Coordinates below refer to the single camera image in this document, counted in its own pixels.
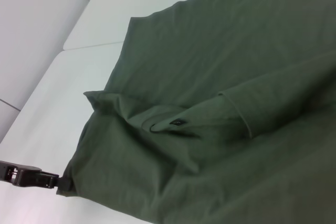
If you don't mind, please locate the dark green printed t-shirt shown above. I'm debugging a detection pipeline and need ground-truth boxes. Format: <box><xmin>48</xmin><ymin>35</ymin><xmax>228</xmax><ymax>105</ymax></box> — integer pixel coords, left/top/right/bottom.
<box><xmin>56</xmin><ymin>0</ymin><xmax>336</xmax><ymax>224</ymax></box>

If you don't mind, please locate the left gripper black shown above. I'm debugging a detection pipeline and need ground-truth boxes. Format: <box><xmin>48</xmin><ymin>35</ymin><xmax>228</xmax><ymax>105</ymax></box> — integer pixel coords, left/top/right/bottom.
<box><xmin>0</xmin><ymin>159</ymin><xmax>72</xmax><ymax>191</ymax></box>

